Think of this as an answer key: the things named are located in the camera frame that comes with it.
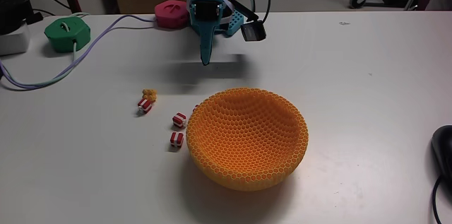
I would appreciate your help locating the yellow cube piece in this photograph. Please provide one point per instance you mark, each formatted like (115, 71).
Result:
(149, 95)

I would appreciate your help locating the red and white cube piece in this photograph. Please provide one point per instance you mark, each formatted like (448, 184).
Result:
(176, 139)
(179, 120)
(145, 106)
(195, 108)

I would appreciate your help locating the yellow honeycomb basket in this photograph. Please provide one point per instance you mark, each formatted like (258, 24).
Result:
(247, 139)

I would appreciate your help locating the pink hexagonal box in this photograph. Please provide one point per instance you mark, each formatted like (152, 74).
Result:
(171, 13)

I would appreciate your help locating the green hexagonal box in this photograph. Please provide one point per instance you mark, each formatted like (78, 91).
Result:
(67, 35)

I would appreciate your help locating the black power adapter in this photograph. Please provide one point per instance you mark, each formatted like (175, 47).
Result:
(14, 12)

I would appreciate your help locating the white box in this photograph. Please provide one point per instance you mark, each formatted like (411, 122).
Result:
(12, 42)

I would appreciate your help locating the black computer mouse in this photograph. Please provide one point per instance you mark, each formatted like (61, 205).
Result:
(444, 150)

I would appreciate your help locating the teal perforated base plate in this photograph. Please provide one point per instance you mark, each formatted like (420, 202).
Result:
(236, 22)

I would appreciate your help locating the black camera box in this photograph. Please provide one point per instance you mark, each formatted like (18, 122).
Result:
(253, 31)

